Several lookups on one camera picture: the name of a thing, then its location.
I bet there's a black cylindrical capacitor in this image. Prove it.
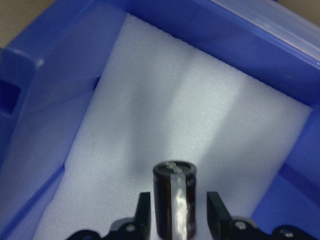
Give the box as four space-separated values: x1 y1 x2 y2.
152 160 197 240

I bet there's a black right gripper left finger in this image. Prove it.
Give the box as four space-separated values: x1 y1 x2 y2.
134 192 151 240

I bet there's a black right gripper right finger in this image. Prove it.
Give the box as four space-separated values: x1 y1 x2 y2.
206 191 232 238

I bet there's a white foam pad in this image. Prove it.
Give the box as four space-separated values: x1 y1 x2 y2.
34 14 312 240

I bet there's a blue plastic bin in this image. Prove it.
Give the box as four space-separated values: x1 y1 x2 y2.
0 0 320 240

